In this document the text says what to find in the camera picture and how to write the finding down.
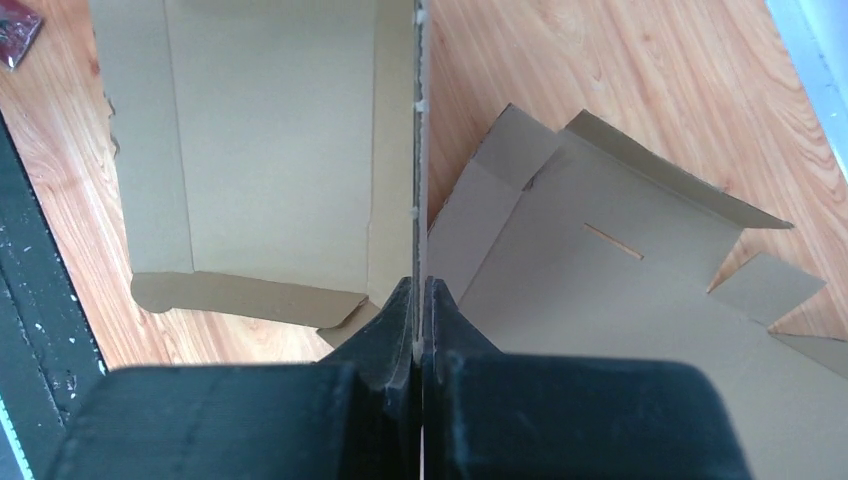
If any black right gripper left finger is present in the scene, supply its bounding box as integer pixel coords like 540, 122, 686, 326
47, 278, 419, 479

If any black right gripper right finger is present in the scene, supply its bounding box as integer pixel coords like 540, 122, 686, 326
421, 278, 751, 479

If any brown cardboard box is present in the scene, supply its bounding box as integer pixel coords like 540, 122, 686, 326
89, 1, 429, 346

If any flat brown cardboard sheet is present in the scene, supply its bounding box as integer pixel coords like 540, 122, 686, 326
427, 105, 847, 479

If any dark red snack packet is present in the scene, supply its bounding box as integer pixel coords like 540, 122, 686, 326
1, 0, 44, 71

